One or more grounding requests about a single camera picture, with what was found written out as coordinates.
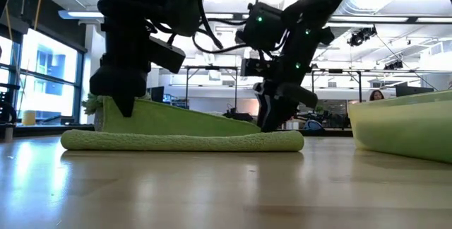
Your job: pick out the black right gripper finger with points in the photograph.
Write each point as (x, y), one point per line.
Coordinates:
(286, 105)
(262, 98)

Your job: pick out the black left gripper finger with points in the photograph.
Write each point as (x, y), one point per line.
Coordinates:
(120, 84)

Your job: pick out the lime green microfiber towel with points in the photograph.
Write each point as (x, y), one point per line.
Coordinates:
(176, 140)

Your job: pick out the yellow translucent plastic basket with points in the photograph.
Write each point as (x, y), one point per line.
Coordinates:
(406, 100)

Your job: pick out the black background robot arm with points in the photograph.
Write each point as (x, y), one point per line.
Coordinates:
(240, 116)

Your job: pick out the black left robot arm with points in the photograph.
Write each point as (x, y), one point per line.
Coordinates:
(169, 3)

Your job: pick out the potted green succulent plant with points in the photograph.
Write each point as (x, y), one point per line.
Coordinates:
(92, 103)

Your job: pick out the ceiling strip light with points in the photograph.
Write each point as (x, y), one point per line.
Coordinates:
(81, 14)

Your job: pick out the black bicycle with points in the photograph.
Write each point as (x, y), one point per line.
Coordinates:
(332, 119)

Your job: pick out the black ceiling spotlight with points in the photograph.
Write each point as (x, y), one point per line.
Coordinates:
(393, 65)
(360, 37)

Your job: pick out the black-framed window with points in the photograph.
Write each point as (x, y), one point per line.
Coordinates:
(49, 59)

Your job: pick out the person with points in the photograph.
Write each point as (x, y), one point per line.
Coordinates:
(376, 95)

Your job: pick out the yellow bin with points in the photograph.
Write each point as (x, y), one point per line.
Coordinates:
(29, 118)

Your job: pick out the black ceiling light track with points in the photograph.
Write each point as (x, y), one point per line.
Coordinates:
(411, 20)

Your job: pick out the black office chair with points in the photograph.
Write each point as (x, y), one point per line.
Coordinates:
(7, 112)

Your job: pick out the black monitor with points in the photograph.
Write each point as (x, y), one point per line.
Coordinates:
(413, 91)

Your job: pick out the black background rig frame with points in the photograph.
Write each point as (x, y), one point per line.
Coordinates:
(236, 87)

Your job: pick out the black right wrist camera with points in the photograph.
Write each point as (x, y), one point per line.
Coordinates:
(259, 67)

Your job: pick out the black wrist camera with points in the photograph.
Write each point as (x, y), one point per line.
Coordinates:
(259, 67)
(166, 54)

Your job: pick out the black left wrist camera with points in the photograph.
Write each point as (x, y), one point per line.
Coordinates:
(166, 54)

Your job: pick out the black aluminium table frame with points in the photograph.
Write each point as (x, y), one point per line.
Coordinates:
(42, 130)

